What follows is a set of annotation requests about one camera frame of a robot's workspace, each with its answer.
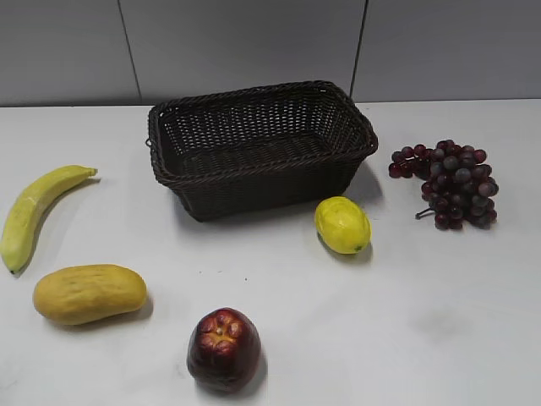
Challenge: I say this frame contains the yellow mango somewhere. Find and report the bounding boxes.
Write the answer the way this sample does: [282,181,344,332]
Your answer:
[32,264,147,326]

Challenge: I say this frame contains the dark red apple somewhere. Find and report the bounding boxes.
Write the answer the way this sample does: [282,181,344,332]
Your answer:
[186,307,262,393]

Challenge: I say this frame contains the yellow lemon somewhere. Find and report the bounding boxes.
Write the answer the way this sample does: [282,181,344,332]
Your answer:
[314,196,372,255]

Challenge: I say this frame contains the black wicker basket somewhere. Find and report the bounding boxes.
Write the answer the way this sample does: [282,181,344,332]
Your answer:
[147,80,379,222]

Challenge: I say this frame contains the purple grape bunch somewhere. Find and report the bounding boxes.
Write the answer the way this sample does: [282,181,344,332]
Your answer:
[388,140,500,231]

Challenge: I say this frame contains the yellow banana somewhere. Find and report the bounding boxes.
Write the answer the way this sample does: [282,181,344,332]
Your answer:
[1,165,98,274]

